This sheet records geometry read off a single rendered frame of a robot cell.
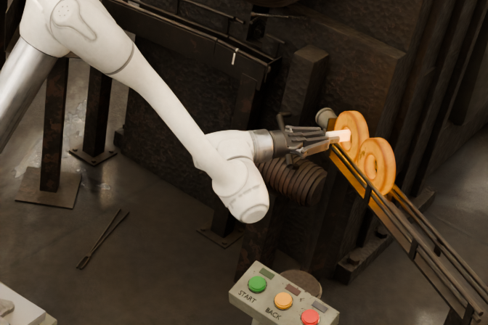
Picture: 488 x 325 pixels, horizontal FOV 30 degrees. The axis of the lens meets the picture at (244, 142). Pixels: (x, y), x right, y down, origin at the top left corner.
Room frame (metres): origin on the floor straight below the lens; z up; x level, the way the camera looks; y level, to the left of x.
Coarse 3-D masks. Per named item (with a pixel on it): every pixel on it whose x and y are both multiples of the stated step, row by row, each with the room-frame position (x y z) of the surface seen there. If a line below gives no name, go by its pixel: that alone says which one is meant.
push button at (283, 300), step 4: (284, 292) 1.58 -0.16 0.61; (276, 296) 1.57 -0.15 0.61; (280, 296) 1.56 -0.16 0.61; (284, 296) 1.57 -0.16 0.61; (288, 296) 1.57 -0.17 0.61; (276, 300) 1.55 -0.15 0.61; (280, 300) 1.55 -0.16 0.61; (284, 300) 1.55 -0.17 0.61; (288, 300) 1.56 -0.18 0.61; (276, 304) 1.55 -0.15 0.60; (280, 304) 1.54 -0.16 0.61; (284, 304) 1.55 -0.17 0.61; (288, 304) 1.55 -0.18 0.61; (284, 308) 1.54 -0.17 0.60
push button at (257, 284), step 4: (256, 276) 1.61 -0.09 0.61; (260, 276) 1.61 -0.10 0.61; (252, 280) 1.60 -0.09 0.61; (256, 280) 1.60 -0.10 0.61; (260, 280) 1.60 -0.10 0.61; (264, 280) 1.60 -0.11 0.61; (252, 284) 1.59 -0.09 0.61; (256, 284) 1.59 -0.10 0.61; (260, 284) 1.59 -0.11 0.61; (264, 284) 1.59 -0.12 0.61; (252, 288) 1.58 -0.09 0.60; (256, 288) 1.58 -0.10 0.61; (260, 288) 1.58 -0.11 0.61; (264, 288) 1.59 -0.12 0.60
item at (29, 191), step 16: (16, 0) 2.55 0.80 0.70; (16, 16) 2.56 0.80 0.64; (16, 32) 2.55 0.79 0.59; (64, 64) 2.50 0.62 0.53; (48, 80) 2.50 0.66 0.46; (64, 80) 2.50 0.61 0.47; (48, 96) 2.50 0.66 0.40; (64, 96) 2.52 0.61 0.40; (48, 112) 2.50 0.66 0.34; (64, 112) 2.54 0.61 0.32; (48, 128) 2.50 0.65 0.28; (48, 144) 2.50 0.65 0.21; (48, 160) 2.50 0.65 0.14; (32, 176) 2.57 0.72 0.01; (48, 176) 2.50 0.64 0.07; (64, 176) 2.60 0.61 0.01; (80, 176) 2.62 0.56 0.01; (32, 192) 2.48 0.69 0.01; (48, 192) 2.50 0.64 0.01; (64, 192) 2.51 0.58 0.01; (64, 208) 2.44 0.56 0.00
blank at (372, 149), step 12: (372, 144) 2.03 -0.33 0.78; (384, 144) 2.01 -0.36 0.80; (360, 156) 2.06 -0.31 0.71; (372, 156) 2.04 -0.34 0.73; (384, 156) 1.97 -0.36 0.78; (360, 168) 2.04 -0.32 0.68; (372, 168) 2.04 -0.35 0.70; (384, 168) 1.95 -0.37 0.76; (372, 180) 1.98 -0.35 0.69; (384, 180) 1.94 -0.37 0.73; (384, 192) 1.95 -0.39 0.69
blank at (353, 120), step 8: (344, 112) 2.18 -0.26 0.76; (352, 112) 2.16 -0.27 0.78; (336, 120) 2.21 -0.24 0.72; (344, 120) 2.17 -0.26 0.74; (352, 120) 2.14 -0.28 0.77; (360, 120) 2.13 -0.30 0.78; (336, 128) 2.20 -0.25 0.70; (344, 128) 2.17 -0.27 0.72; (352, 128) 2.13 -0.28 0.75; (360, 128) 2.11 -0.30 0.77; (352, 136) 2.12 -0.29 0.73; (360, 136) 2.09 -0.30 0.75; (368, 136) 2.10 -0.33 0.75; (344, 144) 2.16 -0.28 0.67; (352, 144) 2.11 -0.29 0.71; (360, 144) 2.08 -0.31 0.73; (352, 152) 2.10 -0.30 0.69
